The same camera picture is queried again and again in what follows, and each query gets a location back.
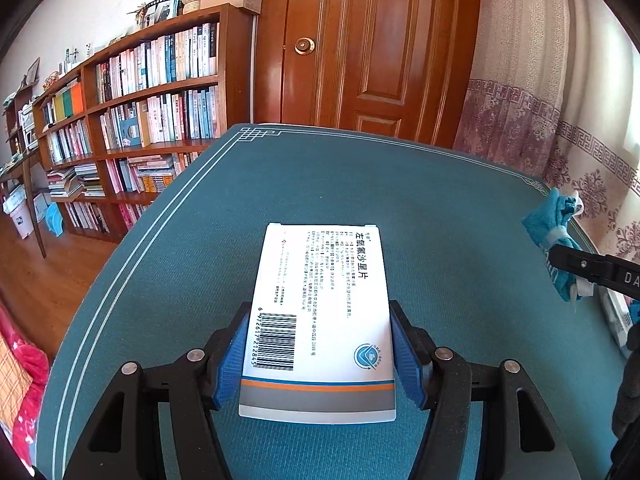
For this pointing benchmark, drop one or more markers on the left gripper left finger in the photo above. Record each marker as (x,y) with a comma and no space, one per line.
(121,439)

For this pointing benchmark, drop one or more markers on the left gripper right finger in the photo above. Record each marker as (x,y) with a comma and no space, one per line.
(519,438)

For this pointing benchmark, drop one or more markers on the white blue medicine box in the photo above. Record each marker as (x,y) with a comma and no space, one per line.
(319,346)

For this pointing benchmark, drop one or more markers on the blue rubber glove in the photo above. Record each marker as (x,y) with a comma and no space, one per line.
(546,226)

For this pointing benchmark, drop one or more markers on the teal table mat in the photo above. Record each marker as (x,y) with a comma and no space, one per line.
(456,257)

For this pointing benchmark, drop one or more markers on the pink red bedding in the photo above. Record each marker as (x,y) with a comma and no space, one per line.
(24,376)

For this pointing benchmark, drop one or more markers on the patterned purple curtain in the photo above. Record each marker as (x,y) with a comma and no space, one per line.
(554,93)

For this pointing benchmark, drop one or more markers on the wooden bookshelf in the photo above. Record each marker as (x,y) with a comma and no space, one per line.
(118,129)

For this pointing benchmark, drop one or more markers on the small wooden side table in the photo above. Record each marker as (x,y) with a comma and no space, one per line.
(22,171)

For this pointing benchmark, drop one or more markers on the wooden door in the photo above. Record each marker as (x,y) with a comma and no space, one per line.
(397,68)

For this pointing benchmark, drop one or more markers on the brass door knob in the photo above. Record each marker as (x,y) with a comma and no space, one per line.
(304,46)

